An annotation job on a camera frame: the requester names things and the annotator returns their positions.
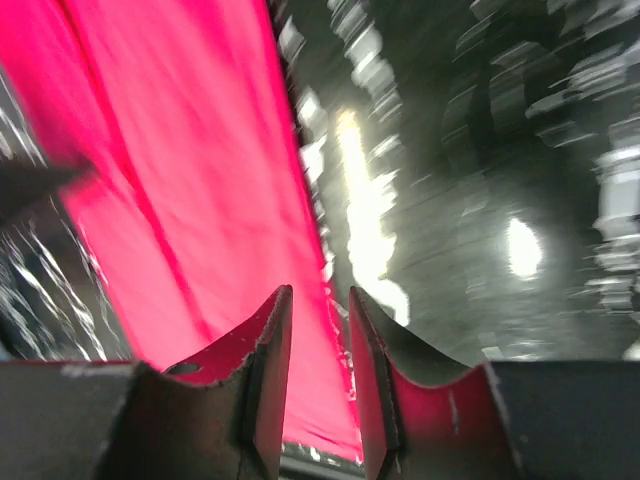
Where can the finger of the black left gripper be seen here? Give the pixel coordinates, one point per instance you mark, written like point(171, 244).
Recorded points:
point(24, 184)

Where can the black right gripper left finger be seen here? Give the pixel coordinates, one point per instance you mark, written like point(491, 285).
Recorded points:
point(218, 414)

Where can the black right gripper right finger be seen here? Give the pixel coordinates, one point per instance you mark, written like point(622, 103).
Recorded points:
point(424, 415)

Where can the bright pink t-shirt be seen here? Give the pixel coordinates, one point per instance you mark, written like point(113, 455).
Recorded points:
point(197, 207)

